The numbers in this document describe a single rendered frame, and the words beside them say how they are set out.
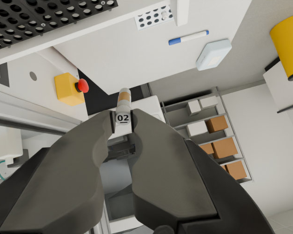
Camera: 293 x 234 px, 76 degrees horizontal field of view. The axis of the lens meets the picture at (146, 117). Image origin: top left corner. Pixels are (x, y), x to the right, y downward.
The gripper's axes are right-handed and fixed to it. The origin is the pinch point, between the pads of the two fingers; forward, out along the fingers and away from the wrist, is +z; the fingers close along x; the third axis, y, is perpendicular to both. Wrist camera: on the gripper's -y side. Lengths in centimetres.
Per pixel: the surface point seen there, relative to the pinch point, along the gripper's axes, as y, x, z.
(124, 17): -4.6, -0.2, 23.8
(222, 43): 7, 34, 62
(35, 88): 9.3, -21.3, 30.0
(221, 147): 240, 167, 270
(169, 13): -4.6, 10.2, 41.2
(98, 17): -4.6, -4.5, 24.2
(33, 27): -3.8, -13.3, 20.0
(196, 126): 208, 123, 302
